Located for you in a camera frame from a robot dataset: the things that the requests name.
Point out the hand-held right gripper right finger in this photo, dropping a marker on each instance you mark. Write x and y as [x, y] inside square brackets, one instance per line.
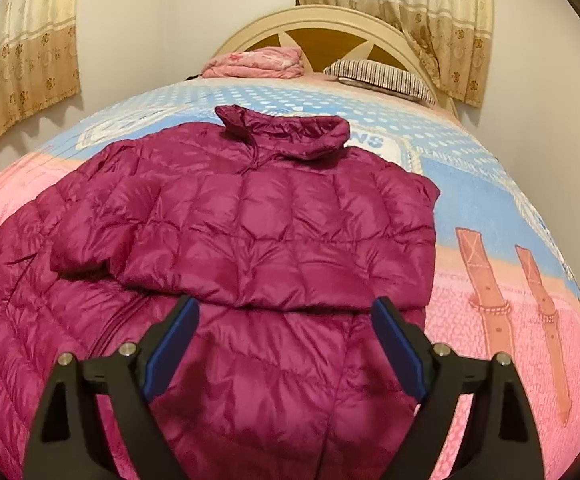
[399, 345]

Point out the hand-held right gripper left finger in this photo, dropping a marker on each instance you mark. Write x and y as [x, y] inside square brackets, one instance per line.
[172, 345]

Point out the magenta puffer jacket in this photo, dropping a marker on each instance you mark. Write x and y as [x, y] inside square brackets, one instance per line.
[270, 220]

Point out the pink and blue printed blanket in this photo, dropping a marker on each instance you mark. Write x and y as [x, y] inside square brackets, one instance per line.
[494, 200]

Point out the beige floral curtain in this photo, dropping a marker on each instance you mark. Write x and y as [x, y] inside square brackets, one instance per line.
[20, 60]
[419, 0]

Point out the striped pillow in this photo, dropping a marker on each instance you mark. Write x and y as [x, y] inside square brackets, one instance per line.
[384, 77]

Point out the pink folded quilt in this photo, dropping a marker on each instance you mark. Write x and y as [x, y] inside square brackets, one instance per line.
[255, 62]

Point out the cream wooden bed headboard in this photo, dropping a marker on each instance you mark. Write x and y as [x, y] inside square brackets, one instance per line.
[280, 22]

